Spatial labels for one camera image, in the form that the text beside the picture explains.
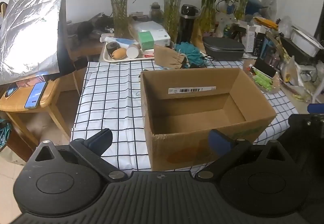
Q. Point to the teal bath pouf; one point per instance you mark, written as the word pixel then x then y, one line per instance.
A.
pixel 193 54

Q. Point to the blue upright box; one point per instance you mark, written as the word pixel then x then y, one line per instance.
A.
pixel 266 48

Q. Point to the patterned white plastic bag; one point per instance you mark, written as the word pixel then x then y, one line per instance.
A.
pixel 226 23

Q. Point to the small black box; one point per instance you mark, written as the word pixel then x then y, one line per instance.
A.
pixel 264 67

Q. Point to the teal woven bag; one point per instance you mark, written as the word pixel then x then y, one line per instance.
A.
pixel 4 135

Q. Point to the grey hard case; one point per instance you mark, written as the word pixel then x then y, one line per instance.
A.
pixel 224 48

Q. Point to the wooden side table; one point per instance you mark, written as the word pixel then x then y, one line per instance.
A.
pixel 49 102

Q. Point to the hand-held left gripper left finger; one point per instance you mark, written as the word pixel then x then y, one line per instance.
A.
pixel 101 137

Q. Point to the brown paper bag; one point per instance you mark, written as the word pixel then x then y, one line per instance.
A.
pixel 198 41

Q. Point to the dark glass jar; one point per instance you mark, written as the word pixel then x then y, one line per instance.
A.
pixel 156 12

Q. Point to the black thermos bottle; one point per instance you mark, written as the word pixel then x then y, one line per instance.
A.
pixel 186 26

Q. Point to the checked white tablecloth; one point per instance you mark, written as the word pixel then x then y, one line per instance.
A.
pixel 111 102

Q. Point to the orange oval sponge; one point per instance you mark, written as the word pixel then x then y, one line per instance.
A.
pixel 119 53

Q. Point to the black tape roll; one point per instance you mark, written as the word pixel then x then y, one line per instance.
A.
pixel 112 48

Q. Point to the green cylinder bundle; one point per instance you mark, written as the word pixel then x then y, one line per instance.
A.
pixel 262 79

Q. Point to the brown cardboard box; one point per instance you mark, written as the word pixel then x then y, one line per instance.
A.
pixel 177 148

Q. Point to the silver foil reflector board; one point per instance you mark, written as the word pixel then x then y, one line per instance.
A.
pixel 33 23

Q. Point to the white upright carton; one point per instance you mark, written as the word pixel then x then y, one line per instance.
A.
pixel 250 39

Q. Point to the white plastic container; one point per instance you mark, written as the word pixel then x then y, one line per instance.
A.
pixel 305 39

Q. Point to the black fuzzy object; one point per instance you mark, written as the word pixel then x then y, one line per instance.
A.
pixel 85 30

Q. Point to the yellow packet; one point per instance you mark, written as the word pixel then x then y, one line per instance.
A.
pixel 265 22

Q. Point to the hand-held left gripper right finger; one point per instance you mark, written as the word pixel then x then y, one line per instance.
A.
pixel 219 141

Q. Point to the clear plastic bag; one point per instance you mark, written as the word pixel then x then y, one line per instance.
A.
pixel 268 1

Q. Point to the white cylindrical container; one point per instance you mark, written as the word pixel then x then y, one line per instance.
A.
pixel 133 51

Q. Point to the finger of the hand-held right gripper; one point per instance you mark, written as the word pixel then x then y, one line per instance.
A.
pixel 316 108

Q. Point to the large blue-screen smartphone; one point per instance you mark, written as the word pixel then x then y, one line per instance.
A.
pixel 35 94

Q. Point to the white and blue tube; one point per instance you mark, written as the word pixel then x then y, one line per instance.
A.
pixel 124 41

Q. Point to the white plastic tray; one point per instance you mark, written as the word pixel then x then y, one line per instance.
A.
pixel 103 58

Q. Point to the large white box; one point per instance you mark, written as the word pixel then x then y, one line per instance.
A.
pixel 151 30

